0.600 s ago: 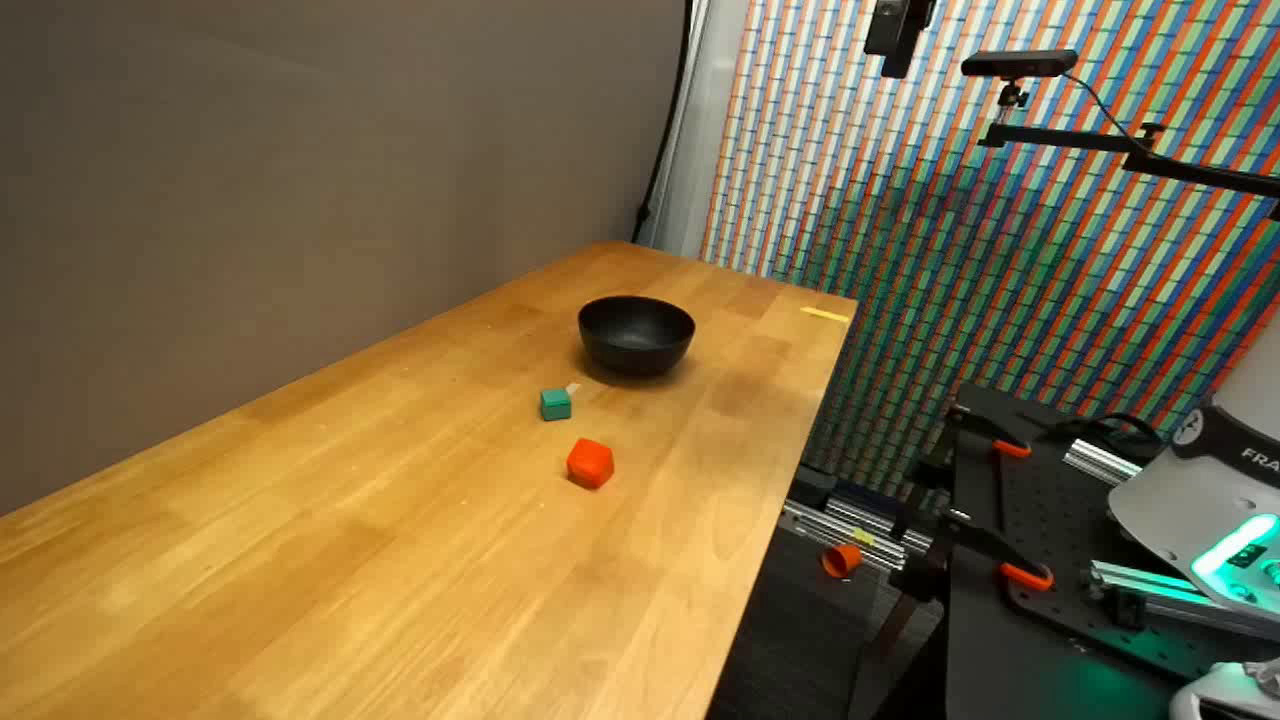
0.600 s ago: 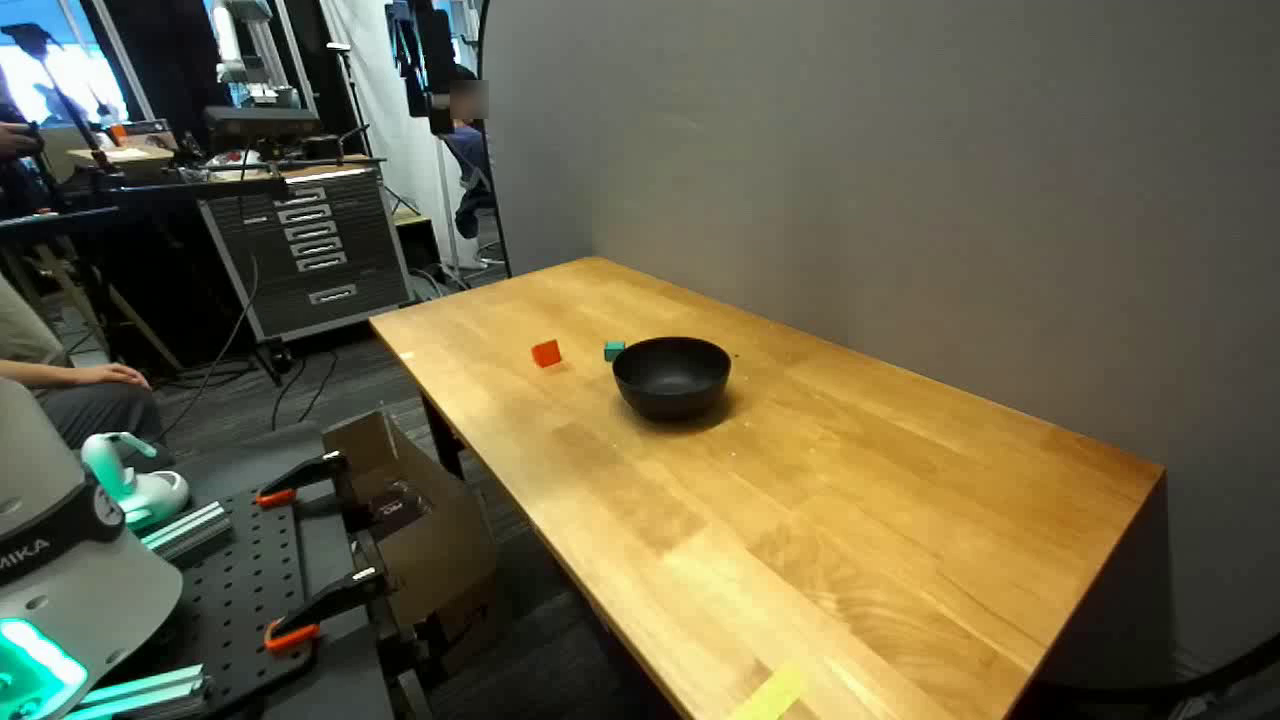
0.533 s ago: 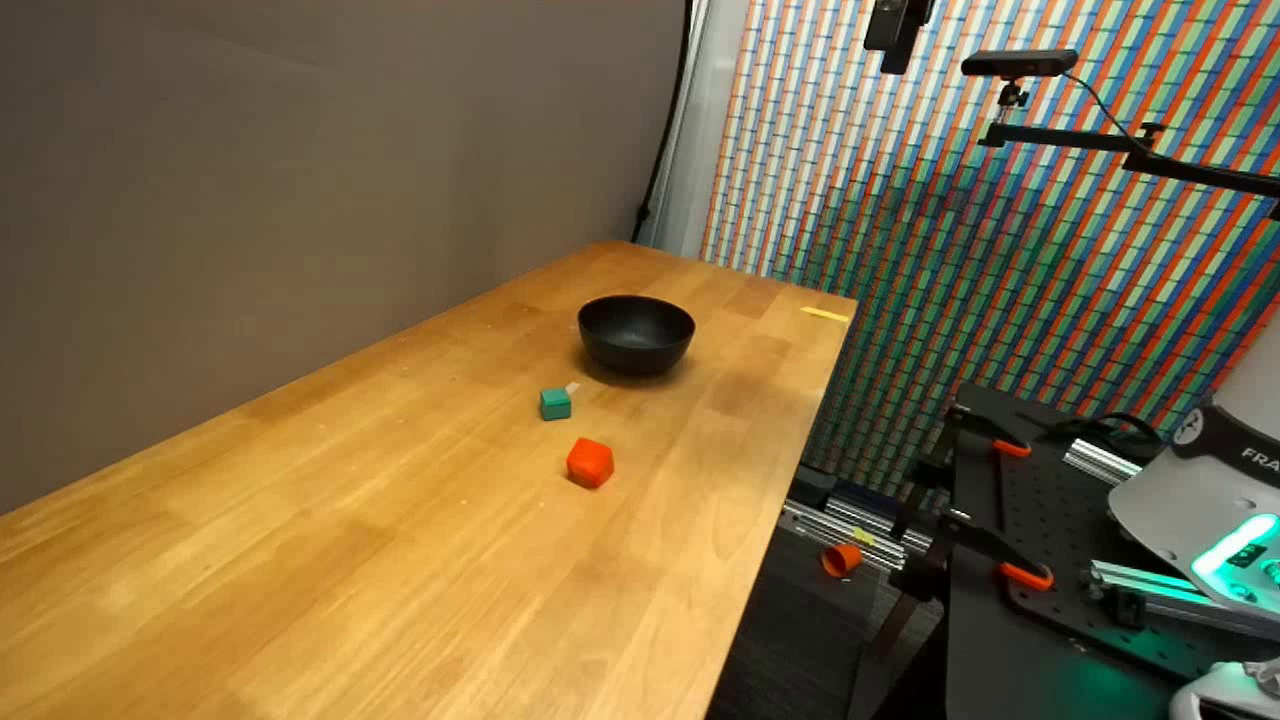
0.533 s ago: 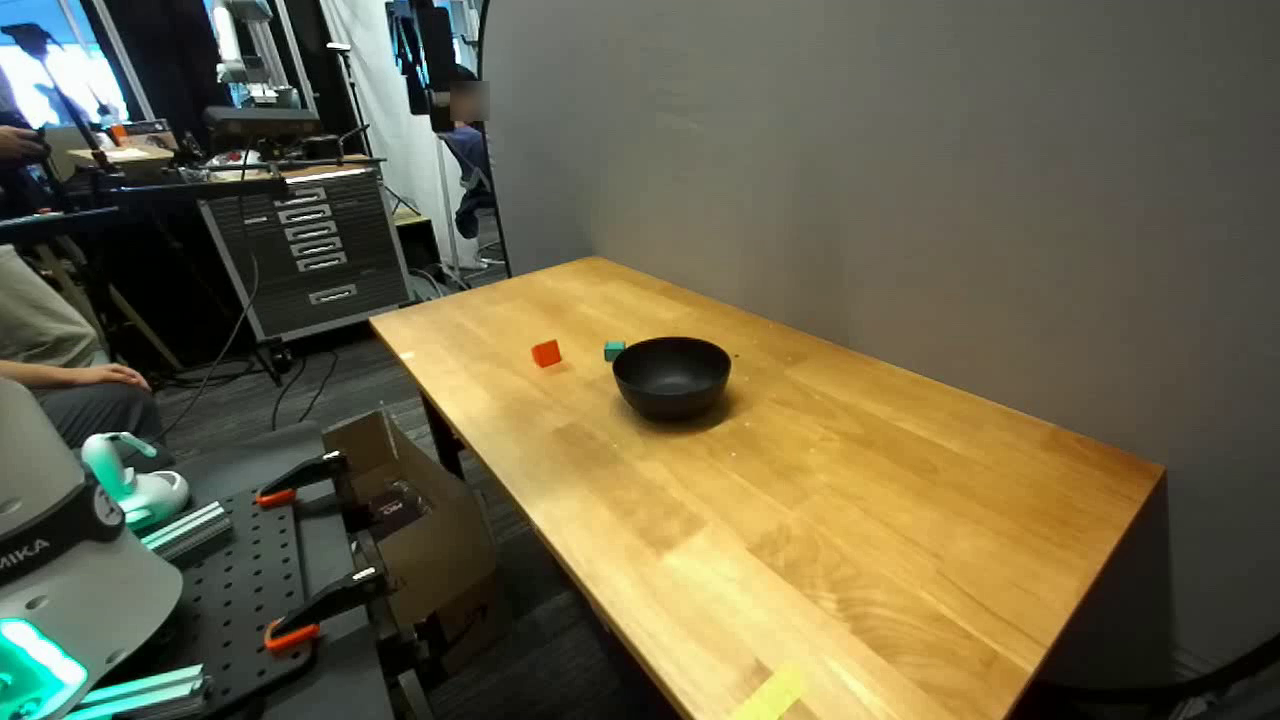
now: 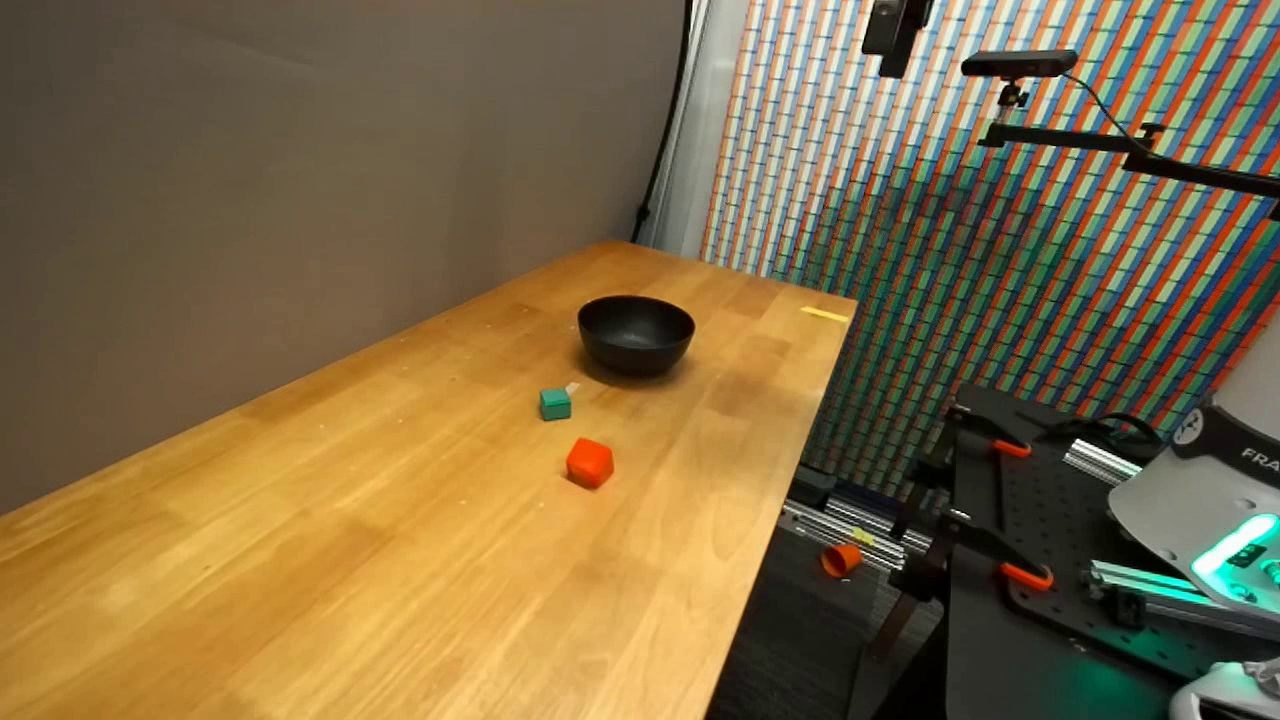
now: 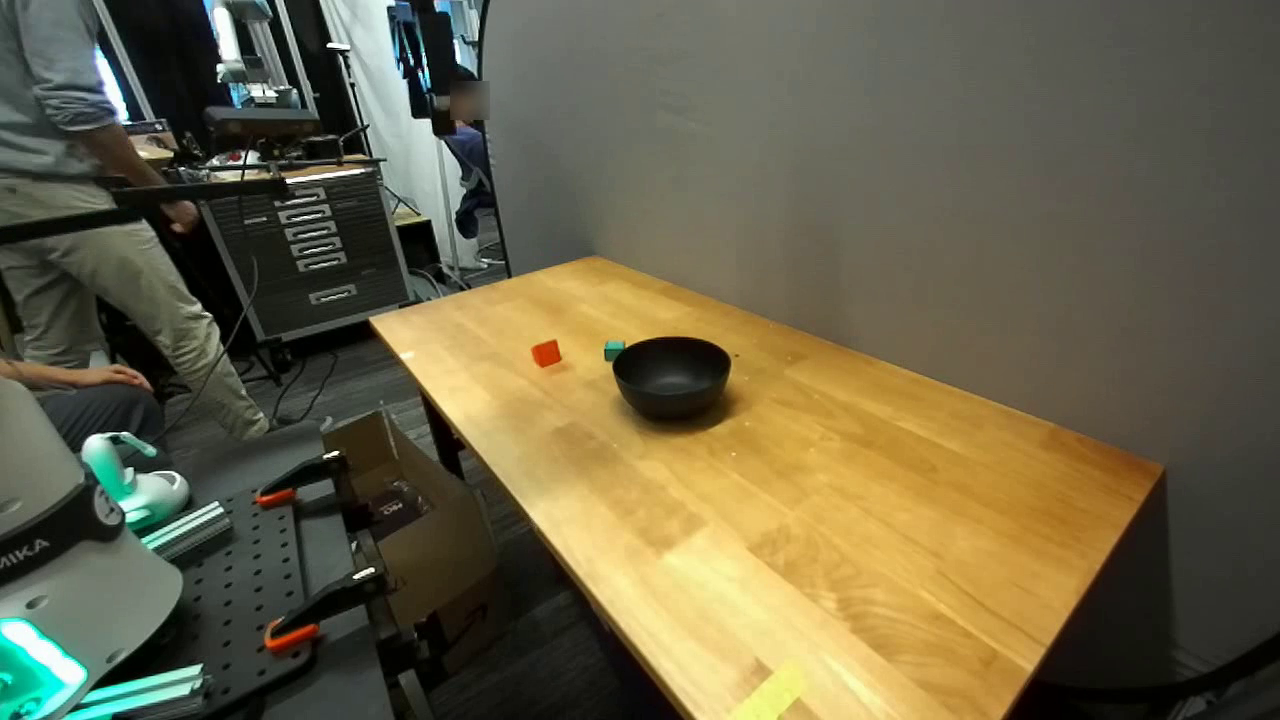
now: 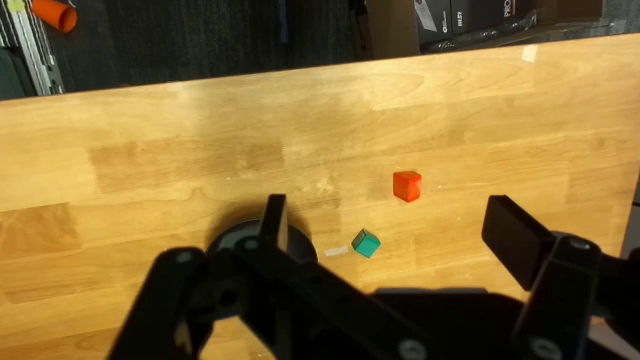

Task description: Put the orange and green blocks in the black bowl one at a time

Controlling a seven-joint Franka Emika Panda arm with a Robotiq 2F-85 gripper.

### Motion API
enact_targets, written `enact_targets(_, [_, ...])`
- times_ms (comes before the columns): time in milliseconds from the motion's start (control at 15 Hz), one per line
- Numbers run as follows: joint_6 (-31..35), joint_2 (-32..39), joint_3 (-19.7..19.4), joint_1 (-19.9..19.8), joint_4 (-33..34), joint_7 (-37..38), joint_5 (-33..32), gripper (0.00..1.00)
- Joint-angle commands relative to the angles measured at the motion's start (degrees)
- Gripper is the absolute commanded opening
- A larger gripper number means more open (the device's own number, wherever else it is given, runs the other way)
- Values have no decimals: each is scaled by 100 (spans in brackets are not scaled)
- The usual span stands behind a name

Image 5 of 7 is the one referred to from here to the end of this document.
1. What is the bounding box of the orange block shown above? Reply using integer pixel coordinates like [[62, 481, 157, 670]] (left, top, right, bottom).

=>
[[563, 437, 620, 493]]

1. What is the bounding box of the black stereo camera bar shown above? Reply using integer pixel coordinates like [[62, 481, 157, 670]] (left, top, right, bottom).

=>
[[956, 49, 1084, 84]]

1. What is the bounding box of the green block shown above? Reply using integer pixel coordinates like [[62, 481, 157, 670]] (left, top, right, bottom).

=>
[[536, 378, 580, 424]]

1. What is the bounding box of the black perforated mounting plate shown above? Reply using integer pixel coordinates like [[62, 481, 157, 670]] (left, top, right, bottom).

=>
[[941, 386, 1213, 720]]

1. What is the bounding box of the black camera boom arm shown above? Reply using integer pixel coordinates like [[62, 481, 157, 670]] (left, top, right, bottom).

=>
[[975, 75, 1280, 205]]

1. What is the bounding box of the black clamp orange handle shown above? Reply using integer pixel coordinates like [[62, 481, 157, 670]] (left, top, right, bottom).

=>
[[941, 399, 1039, 469], [923, 506, 1061, 601]]

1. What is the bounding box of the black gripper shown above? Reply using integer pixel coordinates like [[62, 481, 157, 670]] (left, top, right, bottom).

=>
[[861, 0, 941, 80]]

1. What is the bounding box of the orange round clamp knob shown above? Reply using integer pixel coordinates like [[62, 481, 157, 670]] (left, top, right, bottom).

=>
[[814, 534, 867, 579]]

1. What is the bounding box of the aluminium extrusion rail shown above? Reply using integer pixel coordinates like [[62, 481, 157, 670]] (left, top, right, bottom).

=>
[[1084, 556, 1280, 635], [1061, 437, 1152, 487]]

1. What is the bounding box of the black bowl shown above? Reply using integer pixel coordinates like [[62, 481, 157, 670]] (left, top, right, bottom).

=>
[[573, 291, 701, 378]]

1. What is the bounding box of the black hanging wall cable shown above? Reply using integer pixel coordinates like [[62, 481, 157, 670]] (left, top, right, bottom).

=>
[[627, 0, 705, 246]]

